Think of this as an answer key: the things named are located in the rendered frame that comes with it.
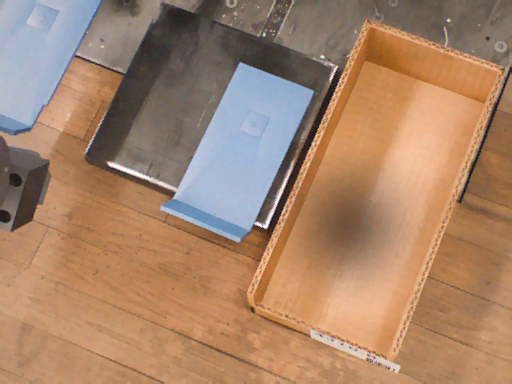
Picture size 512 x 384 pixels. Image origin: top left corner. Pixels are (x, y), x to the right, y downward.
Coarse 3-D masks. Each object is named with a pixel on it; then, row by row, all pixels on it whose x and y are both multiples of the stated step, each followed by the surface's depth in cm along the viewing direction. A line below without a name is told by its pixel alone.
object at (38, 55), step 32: (32, 0) 81; (64, 0) 81; (0, 32) 80; (32, 32) 80; (64, 32) 80; (0, 64) 79; (32, 64) 79; (0, 96) 78; (32, 96) 78; (0, 128) 75
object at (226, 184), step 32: (224, 96) 85; (256, 96) 85; (288, 96) 84; (224, 128) 84; (288, 128) 84; (192, 160) 83; (224, 160) 83; (256, 160) 83; (192, 192) 82; (224, 192) 82; (256, 192) 82; (224, 224) 80
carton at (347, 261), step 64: (384, 64) 86; (448, 64) 82; (320, 128) 78; (384, 128) 85; (448, 128) 85; (320, 192) 84; (384, 192) 83; (448, 192) 83; (320, 256) 82; (384, 256) 82; (320, 320) 80; (384, 320) 80
